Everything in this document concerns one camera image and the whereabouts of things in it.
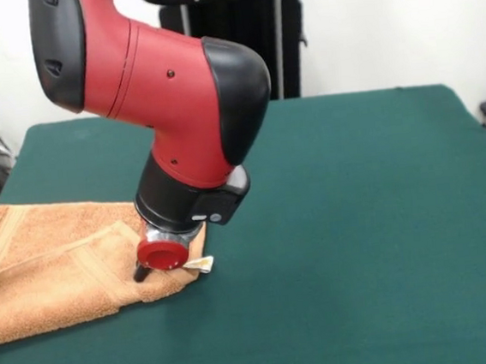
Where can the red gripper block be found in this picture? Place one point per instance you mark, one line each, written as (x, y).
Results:
(161, 255)

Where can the orange terry towel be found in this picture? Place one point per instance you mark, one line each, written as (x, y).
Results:
(41, 274)

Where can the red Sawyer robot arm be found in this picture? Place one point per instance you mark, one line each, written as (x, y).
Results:
(157, 91)

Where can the dark green table cloth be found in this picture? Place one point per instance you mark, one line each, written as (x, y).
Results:
(363, 265)

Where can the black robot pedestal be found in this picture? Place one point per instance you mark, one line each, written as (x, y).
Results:
(244, 18)

